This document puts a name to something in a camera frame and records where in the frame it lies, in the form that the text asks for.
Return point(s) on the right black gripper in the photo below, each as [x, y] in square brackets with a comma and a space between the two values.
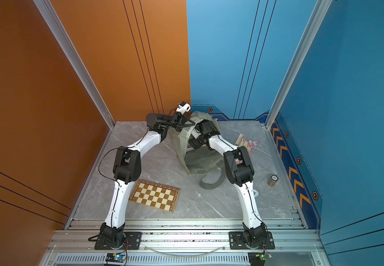
[193, 142]

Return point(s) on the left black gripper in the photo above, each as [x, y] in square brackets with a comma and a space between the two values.
[177, 123]

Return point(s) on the olive green tote bag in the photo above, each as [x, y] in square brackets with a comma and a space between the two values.
[201, 161]

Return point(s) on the pink patterned folding fan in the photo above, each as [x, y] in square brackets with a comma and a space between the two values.
[249, 145]

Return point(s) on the light wooden folding fan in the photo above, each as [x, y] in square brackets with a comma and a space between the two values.
[241, 140]

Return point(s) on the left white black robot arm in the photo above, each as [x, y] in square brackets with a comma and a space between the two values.
[127, 169]

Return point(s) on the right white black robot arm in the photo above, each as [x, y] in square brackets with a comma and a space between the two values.
[239, 171]

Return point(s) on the wooden chessboard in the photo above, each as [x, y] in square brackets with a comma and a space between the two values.
[155, 195]

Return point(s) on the right green circuit board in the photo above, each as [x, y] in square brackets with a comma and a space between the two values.
[257, 259]

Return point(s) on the green circuit board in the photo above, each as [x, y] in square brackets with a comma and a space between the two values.
[257, 259]
[115, 258]

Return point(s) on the left green circuit board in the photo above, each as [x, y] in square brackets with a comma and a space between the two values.
[115, 258]

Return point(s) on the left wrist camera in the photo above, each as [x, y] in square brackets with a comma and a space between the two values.
[183, 108]

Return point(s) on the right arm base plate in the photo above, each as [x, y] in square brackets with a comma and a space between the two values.
[238, 240]

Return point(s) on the aluminium front rail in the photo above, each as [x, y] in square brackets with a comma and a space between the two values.
[159, 242]

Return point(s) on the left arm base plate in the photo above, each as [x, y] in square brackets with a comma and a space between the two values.
[127, 240]

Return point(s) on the left aluminium frame post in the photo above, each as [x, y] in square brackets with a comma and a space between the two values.
[54, 23]

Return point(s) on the aluminium frame post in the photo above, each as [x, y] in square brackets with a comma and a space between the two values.
[54, 23]
[318, 14]

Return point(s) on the right aluminium frame post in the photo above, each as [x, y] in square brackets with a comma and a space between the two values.
[318, 14]

